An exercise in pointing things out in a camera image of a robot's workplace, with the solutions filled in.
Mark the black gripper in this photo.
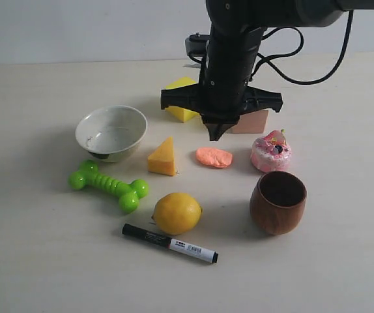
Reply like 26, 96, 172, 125
160, 27, 283, 141

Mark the orange-pink clay lump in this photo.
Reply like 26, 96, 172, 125
195, 147, 233, 168

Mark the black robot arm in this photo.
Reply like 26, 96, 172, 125
160, 1, 374, 141

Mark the yellow foam cube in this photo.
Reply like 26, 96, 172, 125
165, 76, 199, 123

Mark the light wooden cube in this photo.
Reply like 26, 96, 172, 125
231, 110, 268, 134

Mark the pink toy cake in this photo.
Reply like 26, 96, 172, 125
250, 129, 293, 173

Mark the orange cheese wedge sponge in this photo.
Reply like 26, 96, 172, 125
147, 136, 176, 176

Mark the yellow lemon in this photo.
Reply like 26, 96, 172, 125
151, 192, 203, 235

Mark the brown wooden cup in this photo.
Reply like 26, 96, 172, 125
250, 171, 307, 235

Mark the white ceramic bowl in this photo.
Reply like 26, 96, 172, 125
75, 106, 148, 163

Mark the green toy bone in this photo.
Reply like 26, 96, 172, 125
68, 160, 149, 213

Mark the black white marker pen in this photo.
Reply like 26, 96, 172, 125
122, 224, 219, 263

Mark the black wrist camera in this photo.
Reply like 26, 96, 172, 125
185, 33, 210, 69

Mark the black cable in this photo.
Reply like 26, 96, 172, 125
252, 9, 354, 86

